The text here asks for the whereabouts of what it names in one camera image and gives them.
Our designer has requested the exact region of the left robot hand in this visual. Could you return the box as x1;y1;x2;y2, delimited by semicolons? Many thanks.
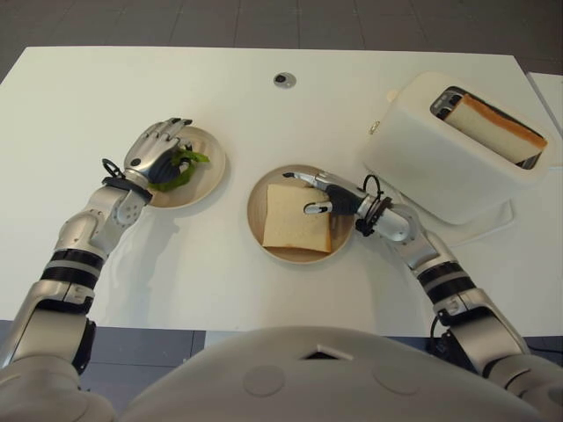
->
122;116;194;192

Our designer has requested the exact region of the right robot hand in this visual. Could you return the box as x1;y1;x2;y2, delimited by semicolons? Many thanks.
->
283;171;368;218

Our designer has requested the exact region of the green lettuce leaf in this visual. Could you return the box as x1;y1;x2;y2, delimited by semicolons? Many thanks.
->
148;148;212;193

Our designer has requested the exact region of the bread slice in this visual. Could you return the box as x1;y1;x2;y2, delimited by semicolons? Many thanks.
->
261;183;333;254
448;95;549;165

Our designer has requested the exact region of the cream plate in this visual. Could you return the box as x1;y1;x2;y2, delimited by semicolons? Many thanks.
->
144;127;227;208
246;164;355;265

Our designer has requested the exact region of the cream toaster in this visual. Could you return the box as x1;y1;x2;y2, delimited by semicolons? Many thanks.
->
356;71;557;226

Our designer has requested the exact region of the robot body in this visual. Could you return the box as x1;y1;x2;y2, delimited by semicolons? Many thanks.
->
113;325;554;422

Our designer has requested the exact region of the black cable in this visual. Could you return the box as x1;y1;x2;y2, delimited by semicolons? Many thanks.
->
101;157;131;189
355;174;392;237

